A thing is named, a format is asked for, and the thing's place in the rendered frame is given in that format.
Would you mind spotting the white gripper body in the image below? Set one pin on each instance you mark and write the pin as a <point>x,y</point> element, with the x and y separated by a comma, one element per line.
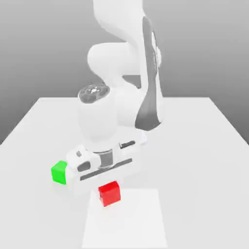
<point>120,168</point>

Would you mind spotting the small green cube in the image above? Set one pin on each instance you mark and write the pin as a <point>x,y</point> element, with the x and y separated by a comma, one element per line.
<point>59,172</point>

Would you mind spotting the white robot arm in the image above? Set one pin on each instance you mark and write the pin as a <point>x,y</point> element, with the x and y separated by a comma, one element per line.
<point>109,64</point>

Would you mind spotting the small red cube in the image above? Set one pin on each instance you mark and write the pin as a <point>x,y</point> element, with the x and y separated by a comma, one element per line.
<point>110,194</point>

